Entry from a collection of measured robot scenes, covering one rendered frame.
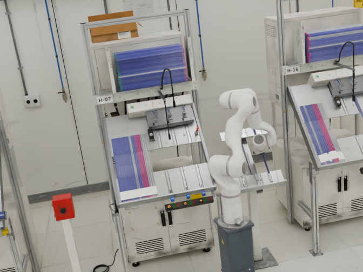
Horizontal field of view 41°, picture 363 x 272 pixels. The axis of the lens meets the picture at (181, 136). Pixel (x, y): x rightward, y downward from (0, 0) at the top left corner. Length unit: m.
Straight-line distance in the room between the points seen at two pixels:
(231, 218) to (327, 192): 1.38
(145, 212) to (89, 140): 1.70
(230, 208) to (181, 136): 0.90
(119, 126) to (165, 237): 0.94
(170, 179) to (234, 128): 0.80
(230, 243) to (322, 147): 1.15
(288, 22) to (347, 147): 1.06
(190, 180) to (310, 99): 1.17
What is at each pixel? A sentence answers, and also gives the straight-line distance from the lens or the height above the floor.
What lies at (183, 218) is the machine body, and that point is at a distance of 3.83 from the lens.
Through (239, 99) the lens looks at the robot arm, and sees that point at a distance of 2.85.
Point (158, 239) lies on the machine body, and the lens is 3.87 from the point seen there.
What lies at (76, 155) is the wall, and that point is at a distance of 5.30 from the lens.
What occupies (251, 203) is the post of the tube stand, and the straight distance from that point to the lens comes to 3.63.
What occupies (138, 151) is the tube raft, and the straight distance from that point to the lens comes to 3.51.
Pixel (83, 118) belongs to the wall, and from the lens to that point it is 5.18.
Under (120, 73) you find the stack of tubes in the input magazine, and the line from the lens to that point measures 3.55.
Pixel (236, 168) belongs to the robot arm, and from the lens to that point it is 2.76.
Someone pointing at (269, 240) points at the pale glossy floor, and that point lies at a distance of 4.14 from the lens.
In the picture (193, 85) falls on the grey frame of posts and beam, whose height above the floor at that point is 1.34.
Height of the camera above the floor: 2.16
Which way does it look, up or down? 18 degrees down
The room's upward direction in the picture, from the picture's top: 7 degrees counter-clockwise
